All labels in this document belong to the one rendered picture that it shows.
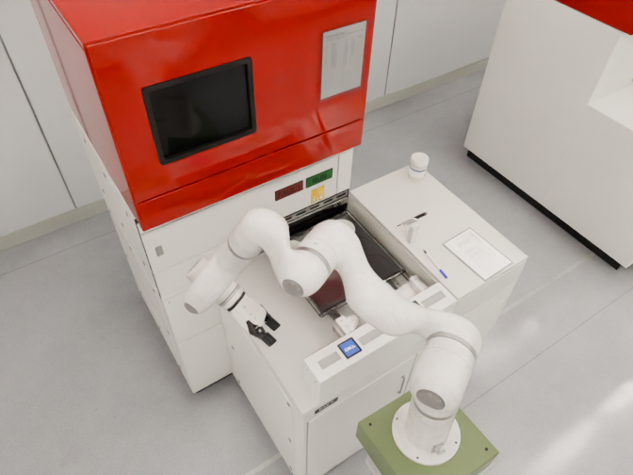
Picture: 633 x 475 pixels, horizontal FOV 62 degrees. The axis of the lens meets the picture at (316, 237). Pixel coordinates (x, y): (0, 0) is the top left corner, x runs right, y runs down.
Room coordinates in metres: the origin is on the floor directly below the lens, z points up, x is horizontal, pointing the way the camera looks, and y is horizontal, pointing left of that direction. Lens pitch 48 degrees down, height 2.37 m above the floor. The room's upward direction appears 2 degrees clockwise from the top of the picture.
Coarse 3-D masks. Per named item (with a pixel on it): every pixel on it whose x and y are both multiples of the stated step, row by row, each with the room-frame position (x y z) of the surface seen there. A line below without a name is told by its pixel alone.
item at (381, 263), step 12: (348, 216) 1.46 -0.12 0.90; (312, 228) 1.39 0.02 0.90; (360, 228) 1.39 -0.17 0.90; (300, 240) 1.32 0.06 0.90; (360, 240) 1.33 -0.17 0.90; (372, 240) 1.33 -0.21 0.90; (372, 252) 1.28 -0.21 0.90; (372, 264) 1.22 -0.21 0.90; (384, 264) 1.22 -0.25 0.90; (336, 276) 1.15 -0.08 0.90; (384, 276) 1.16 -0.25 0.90; (324, 288) 1.10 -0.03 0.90; (336, 288) 1.10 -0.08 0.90; (324, 300) 1.05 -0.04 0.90; (336, 300) 1.05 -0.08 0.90
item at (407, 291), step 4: (408, 284) 1.15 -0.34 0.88; (400, 288) 1.13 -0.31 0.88; (404, 288) 1.13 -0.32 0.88; (408, 288) 1.13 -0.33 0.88; (412, 288) 1.13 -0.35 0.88; (400, 292) 1.11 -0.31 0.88; (404, 292) 1.11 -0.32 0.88; (408, 292) 1.11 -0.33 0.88; (412, 292) 1.11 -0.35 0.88; (416, 292) 1.11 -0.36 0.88; (404, 296) 1.09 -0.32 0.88; (408, 296) 1.09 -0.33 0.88; (412, 296) 1.09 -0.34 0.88; (352, 316) 1.00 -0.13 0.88; (348, 320) 0.98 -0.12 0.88; (352, 320) 0.98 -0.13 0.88; (352, 324) 0.97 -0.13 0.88; (360, 324) 0.97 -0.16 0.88; (336, 328) 0.95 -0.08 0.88; (336, 332) 0.94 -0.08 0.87; (340, 332) 0.94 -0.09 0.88; (340, 336) 0.92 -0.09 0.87
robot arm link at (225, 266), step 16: (224, 240) 0.90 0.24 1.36; (224, 256) 0.86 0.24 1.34; (240, 256) 0.84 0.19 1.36; (208, 272) 0.86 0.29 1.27; (224, 272) 0.86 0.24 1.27; (192, 288) 0.84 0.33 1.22; (208, 288) 0.83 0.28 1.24; (224, 288) 0.84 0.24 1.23; (192, 304) 0.83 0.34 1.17; (208, 304) 0.82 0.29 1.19
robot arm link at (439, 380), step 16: (432, 352) 0.60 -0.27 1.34; (448, 352) 0.60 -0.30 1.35; (464, 352) 0.61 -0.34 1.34; (416, 368) 0.58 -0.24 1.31; (432, 368) 0.56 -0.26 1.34; (448, 368) 0.56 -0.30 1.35; (464, 368) 0.57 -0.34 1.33; (416, 384) 0.54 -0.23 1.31; (432, 384) 0.53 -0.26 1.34; (448, 384) 0.53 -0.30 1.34; (464, 384) 0.54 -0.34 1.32; (416, 400) 0.59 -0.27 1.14; (432, 400) 0.51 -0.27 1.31; (448, 400) 0.50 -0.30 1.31; (432, 416) 0.55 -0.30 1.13; (448, 416) 0.55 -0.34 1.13
